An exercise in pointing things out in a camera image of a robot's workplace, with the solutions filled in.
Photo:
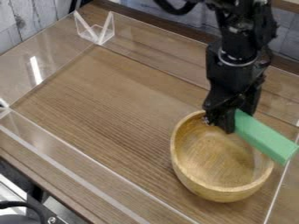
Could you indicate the clear acrylic enclosure walls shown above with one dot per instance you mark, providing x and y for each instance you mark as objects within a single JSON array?
[{"x": 85, "y": 127}]

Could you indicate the green rectangular block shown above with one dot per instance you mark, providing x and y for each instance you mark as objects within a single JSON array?
[{"x": 268, "y": 141}]

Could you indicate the clear acrylic corner bracket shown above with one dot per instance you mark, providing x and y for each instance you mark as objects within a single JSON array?
[{"x": 94, "y": 33}]

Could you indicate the wooden bowl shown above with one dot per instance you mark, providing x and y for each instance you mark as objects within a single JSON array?
[{"x": 218, "y": 167}]

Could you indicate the black metal bracket with screw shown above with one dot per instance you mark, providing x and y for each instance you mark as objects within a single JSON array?
[{"x": 40, "y": 212}]

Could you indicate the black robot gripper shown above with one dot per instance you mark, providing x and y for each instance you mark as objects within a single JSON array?
[{"x": 234, "y": 79}]

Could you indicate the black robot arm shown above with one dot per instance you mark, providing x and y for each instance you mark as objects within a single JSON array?
[{"x": 245, "y": 21}]

